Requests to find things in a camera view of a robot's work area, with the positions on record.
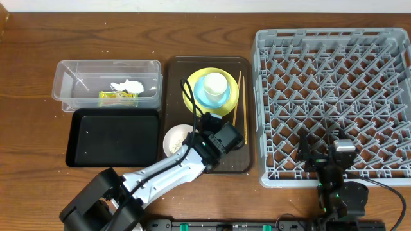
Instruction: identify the white paper cup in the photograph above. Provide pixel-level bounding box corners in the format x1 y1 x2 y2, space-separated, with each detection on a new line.
203 73 228 103

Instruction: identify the black rectangular tray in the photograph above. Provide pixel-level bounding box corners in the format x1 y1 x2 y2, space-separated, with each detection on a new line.
66 108 160 167

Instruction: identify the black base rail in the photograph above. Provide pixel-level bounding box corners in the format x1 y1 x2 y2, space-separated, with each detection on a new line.
143 219 386 231

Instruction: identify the light blue small plate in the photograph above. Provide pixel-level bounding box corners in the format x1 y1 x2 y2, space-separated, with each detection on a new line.
193 76 231 108

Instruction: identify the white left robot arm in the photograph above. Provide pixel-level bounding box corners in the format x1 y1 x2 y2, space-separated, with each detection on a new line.
59 112 245 231

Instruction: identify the yellow plate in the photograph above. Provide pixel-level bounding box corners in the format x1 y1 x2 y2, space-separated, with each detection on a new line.
187 67 239 117

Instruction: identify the dark brown serving tray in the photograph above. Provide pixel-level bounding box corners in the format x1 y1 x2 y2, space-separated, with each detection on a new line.
162 56 255 174

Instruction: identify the green snack wrapper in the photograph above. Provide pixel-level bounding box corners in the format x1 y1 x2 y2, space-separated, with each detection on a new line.
98 92 138 107

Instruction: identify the white tissue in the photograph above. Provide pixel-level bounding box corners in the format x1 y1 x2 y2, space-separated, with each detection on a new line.
110 79 144 94

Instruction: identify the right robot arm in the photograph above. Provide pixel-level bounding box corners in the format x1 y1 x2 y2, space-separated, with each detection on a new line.
296 130 369 228

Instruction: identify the clear plastic waste bin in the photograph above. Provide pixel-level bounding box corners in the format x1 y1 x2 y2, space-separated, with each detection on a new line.
51 60 162 112

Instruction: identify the grey dishwasher rack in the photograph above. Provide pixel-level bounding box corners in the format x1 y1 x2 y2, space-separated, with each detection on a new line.
251 28 410 188

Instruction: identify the white bowl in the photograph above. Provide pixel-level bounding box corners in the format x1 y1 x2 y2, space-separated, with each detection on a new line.
162 124 193 157

